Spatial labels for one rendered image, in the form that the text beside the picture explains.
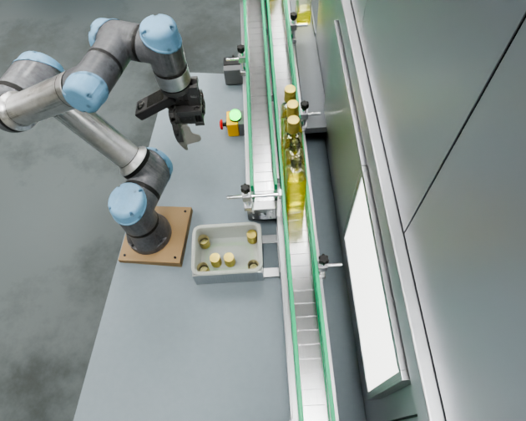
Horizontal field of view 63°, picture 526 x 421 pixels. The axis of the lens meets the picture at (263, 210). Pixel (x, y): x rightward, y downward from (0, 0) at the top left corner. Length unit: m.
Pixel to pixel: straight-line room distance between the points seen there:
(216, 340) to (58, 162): 1.83
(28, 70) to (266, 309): 0.94
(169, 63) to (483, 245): 0.69
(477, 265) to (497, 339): 0.08
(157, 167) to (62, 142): 1.64
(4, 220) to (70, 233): 0.41
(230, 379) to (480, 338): 0.91
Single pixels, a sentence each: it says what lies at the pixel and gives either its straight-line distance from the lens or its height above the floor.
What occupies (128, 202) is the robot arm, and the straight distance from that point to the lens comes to 1.34.
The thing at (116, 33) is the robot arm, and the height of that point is 1.51.
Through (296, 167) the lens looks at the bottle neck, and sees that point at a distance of 1.18.
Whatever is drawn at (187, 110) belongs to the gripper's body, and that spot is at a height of 1.32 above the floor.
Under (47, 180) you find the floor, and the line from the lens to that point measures 2.86.
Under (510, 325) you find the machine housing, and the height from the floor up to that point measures 1.65.
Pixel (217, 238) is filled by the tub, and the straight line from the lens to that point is 1.47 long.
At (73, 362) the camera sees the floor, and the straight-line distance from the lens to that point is 2.34.
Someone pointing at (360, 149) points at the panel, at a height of 1.32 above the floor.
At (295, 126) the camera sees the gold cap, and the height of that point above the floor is 1.15.
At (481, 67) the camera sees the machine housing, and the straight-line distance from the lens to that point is 0.53.
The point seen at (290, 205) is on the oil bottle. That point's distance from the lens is 1.32.
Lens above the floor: 2.09
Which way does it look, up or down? 61 degrees down
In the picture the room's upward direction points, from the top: 5 degrees counter-clockwise
